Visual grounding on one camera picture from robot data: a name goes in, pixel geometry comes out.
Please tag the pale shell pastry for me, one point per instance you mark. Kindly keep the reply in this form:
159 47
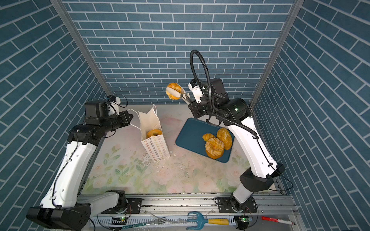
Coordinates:
176 87

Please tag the sesame oval bread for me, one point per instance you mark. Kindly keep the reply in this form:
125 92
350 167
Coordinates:
224 135

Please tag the large sugared twisted bun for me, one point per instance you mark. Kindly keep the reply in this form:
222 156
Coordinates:
214 148

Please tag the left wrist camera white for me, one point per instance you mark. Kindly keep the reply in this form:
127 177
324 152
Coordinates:
113 105

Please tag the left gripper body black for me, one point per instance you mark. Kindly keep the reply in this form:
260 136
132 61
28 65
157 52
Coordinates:
121 121

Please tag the red white marker pen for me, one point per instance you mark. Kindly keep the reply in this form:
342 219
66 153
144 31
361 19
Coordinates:
278 220

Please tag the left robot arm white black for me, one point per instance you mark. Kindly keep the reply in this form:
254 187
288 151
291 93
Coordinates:
60 208

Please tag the metal fork green handle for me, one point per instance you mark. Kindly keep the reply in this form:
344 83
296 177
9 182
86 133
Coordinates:
158 221

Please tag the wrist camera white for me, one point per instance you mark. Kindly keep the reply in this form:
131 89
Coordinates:
113 105
197 92

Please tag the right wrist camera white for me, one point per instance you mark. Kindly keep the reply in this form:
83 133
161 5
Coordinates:
197 92

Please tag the white paper bag with pattern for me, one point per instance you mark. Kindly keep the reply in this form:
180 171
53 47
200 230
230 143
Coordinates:
156 147

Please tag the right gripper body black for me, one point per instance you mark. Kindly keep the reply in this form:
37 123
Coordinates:
199 109

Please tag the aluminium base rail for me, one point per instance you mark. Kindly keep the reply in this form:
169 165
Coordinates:
181 204

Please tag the metal tongs white tips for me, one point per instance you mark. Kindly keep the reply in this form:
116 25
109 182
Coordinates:
176 95

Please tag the teal garden fork yellow handle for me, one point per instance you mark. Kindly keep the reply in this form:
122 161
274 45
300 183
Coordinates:
200 220

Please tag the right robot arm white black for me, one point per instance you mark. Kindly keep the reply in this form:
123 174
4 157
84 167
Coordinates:
211 99

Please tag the ring-shaped bread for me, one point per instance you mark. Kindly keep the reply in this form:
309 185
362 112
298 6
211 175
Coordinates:
155 132

